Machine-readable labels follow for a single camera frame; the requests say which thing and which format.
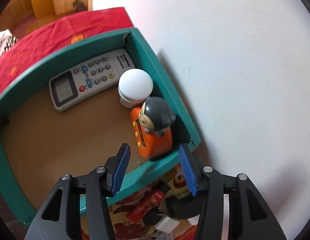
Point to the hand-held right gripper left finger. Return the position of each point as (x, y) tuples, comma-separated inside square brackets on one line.
[(120, 170)]

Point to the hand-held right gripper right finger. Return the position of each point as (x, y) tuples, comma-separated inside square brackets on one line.
[(187, 172)]

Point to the wooden cabinet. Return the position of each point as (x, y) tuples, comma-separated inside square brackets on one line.
[(65, 0)]

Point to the orange monkey alarm clock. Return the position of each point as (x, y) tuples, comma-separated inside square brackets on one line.
[(155, 130)]

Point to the grey remote control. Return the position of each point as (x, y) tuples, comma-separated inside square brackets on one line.
[(95, 75)]

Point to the small dark ornament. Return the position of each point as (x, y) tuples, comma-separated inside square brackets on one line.
[(78, 5)]

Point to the black car key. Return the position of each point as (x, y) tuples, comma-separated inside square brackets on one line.
[(151, 218)]

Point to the red floral blanket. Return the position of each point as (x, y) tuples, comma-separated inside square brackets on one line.
[(45, 40)]

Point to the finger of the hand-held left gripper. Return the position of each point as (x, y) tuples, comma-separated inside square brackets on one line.
[(1, 122)]

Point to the white lid jar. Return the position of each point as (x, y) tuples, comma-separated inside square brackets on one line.
[(136, 85)]

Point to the polka dot bag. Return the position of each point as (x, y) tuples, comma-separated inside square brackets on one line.
[(5, 42)]

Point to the teal cardboard box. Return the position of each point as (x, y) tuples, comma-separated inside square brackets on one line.
[(142, 55)]

